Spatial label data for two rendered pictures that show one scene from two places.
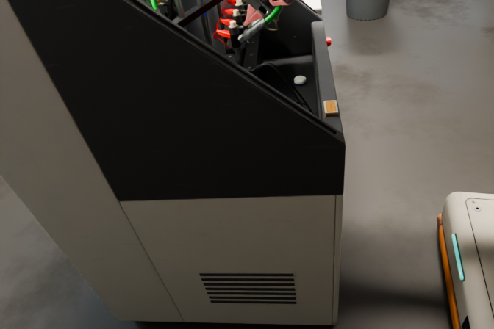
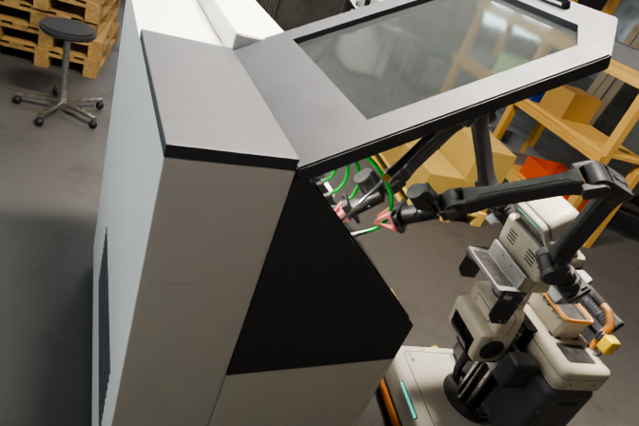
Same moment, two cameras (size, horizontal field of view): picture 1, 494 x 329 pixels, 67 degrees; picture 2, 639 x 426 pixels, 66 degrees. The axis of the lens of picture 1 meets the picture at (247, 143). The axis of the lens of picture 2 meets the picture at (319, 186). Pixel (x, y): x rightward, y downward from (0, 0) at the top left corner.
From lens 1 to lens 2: 1.06 m
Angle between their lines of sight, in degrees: 37
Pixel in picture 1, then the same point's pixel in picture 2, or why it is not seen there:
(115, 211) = (214, 386)
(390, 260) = not seen: hidden behind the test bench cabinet
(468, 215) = (408, 365)
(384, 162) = not seen: hidden behind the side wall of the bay
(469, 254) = (416, 396)
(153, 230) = (234, 402)
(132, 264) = not seen: outside the picture
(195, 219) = (280, 386)
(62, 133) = (230, 317)
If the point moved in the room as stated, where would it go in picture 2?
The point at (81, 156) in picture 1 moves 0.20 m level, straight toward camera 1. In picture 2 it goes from (228, 336) to (291, 380)
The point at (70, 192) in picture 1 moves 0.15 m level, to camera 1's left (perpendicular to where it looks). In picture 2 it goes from (186, 369) to (128, 384)
